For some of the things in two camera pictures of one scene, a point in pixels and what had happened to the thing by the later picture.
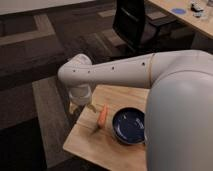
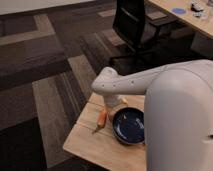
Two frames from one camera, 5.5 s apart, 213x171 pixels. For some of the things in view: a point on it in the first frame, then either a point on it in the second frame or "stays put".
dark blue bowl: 129,125 stays put
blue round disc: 179,11 stays put
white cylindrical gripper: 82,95 -> 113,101
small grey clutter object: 198,14 stays put
